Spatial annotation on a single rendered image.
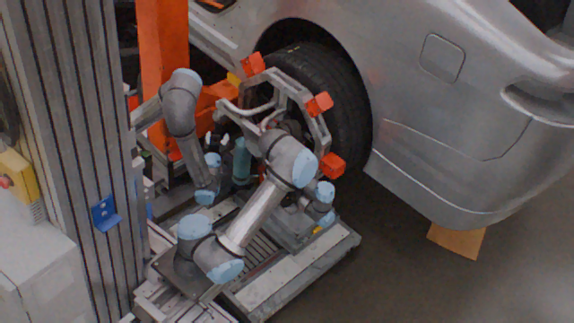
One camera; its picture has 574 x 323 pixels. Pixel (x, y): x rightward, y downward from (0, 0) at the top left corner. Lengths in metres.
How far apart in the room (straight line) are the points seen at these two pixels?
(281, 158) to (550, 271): 2.22
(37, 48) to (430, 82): 1.40
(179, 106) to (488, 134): 1.10
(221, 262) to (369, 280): 1.46
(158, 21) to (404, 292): 1.89
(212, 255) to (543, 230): 2.47
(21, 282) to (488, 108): 1.57
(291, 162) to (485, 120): 0.74
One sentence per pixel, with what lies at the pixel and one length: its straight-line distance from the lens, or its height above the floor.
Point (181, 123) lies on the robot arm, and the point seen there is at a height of 1.27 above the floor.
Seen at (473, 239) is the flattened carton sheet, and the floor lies 0.01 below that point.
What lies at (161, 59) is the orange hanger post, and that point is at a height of 1.10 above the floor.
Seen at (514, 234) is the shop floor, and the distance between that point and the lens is 3.73.
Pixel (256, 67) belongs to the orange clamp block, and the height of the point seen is 1.09.
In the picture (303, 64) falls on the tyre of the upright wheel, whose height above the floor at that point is 1.18.
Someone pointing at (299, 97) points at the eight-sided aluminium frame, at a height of 1.11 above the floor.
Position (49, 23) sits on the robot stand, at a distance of 1.33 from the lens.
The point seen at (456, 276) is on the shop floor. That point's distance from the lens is 3.37.
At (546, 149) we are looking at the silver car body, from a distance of 2.20.
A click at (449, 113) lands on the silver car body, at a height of 1.29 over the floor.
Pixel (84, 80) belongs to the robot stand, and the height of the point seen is 1.70.
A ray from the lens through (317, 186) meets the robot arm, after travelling 2.15.
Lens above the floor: 2.56
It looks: 44 degrees down
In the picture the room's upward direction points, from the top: 9 degrees clockwise
